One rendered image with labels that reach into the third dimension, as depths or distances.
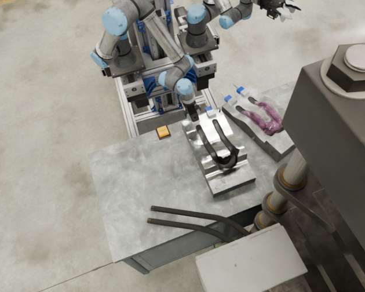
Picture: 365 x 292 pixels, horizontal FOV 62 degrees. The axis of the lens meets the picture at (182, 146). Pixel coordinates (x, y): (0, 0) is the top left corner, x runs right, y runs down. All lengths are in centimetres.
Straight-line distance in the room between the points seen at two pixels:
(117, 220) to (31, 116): 200
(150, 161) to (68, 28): 276
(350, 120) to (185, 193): 130
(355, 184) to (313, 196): 40
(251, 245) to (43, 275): 204
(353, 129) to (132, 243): 137
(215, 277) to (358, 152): 58
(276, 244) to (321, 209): 17
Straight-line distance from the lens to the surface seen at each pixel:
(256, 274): 100
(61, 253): 275
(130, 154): 193
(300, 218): 126
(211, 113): 188
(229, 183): 172
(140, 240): 173
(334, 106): 60
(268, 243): 102
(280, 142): 182
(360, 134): 58
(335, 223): 101
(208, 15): 202
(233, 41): 369
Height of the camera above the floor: 245
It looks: 60 degrees down
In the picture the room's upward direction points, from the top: 9 degrees counter-clockwise
